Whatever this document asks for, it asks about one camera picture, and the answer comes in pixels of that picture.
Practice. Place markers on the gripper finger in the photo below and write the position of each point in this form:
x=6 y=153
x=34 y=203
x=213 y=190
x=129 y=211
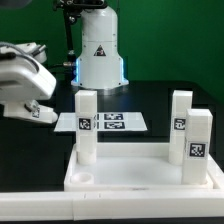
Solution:
x=31 y=105

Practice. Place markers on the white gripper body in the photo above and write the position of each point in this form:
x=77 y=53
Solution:
x=23 y=78

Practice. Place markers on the white desk top tray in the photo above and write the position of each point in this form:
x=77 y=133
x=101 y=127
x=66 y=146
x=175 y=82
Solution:
x=125 y=167

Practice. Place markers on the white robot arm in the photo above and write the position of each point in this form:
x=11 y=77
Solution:
x=99 y=67

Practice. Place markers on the white marker sheet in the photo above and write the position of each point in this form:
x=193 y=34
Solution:
x=106 y=121

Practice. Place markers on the white L-shaped fence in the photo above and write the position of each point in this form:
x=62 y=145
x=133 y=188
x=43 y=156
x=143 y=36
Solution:
x=133 y=204

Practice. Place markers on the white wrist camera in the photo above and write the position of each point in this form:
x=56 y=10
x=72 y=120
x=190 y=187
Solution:
x=37 y=51

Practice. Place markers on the black camera stand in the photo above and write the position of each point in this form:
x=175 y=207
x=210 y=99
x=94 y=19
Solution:
x=70 y=20

